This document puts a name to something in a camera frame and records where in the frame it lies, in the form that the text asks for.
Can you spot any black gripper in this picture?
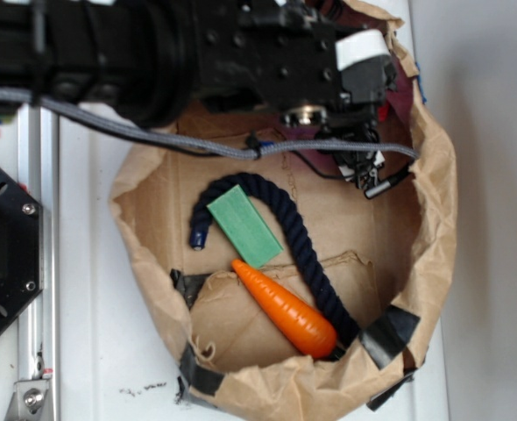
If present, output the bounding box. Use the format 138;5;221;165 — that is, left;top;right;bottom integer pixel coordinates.
192;0;389;189

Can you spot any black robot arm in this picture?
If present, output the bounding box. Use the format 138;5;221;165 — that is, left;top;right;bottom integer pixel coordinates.
0;1;396;190

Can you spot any green rectangular block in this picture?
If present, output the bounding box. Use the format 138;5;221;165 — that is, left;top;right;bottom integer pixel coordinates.
207;184;283;268

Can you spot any orange plastic carrot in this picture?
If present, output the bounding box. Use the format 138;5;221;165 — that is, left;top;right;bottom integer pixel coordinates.
231;259;337;359

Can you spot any brown paper bag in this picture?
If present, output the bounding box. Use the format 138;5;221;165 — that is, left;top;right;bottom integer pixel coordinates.
110;1;457;420

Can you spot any black camera with white top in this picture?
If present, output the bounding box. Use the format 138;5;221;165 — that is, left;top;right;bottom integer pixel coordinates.
336;29;397;105

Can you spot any dark blue rope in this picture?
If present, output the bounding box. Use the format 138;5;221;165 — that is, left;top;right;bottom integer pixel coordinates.
188;172;360;347

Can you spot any aluminium rail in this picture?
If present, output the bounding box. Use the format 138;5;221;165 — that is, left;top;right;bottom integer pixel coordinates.
6;106;60;420

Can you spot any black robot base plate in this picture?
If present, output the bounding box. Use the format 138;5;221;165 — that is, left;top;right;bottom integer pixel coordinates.
0;168;42;336

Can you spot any grey braided cable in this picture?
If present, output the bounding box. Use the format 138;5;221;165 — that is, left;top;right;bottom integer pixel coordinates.
0;85;421;161

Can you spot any metal corner bracket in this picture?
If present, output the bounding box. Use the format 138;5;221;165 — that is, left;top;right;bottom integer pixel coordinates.
4;379;53;421

